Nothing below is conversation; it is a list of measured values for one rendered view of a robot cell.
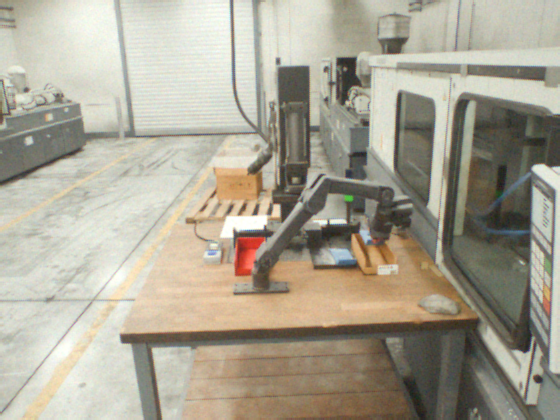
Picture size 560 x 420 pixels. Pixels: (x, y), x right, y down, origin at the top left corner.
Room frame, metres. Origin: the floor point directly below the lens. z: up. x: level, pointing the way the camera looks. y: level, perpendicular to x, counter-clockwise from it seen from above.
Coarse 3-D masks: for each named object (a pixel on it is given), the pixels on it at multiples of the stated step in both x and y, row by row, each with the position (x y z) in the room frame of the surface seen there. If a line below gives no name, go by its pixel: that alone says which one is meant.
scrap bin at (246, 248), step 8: (240, 240) 1.81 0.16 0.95; (248, 240) 1.81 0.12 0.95; (256, 240) 1.81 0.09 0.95; (264, 240) 1.77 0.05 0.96; (240, 248) 1.81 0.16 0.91; (248, 248) 1.81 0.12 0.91; (256, 248) 1.81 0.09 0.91; (240, 256) 1.74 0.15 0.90; (248, 256) 1.74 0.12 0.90; (240, 264) 1.66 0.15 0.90; (248, 264) 1.66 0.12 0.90; (240, 272) 1.57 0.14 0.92; (248, 272) 1.57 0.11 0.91
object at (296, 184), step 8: (296, 176) 1.84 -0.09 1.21; (288, 184) 1.83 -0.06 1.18; (296, 184) 1.83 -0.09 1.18; (304, 184) 1.83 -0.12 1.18; (272, 192) 1.87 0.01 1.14; (280, 192) 1.86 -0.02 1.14; (288, 192) 1.82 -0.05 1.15; (296, 192) 1.82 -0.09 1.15; (272, 200) 1.81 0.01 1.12; (280, 200) 1.81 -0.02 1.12; (288, 200) 1.81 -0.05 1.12; (296, 200) 1.81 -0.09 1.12
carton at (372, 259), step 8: (352, 240) 1.78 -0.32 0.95; (360, 240) 1.79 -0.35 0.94; (352, 248) 1.77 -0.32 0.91; (360, 248) 1.79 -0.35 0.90; (368, 248) 1.78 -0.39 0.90; (376, 248) 1.78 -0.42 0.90; (384, 248) 1.70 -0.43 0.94; (360, 256) 1.61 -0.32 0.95; (368, 256) 1.70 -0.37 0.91; (376, 256) 1.70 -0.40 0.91; (384, 256) 1.69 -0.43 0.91; (392, 256) 1.58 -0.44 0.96; (360, 264) 1.61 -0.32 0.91; (368, 264) 1.62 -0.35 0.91; (376, 264) 1.62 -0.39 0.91; (384, 264) 1.62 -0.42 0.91; (392, 264) 1.56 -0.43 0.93; (368, 272) 1.54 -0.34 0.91; (376, 272) 1.54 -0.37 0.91; (384, 272) 1.54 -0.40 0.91; (392, 272) 1.54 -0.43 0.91
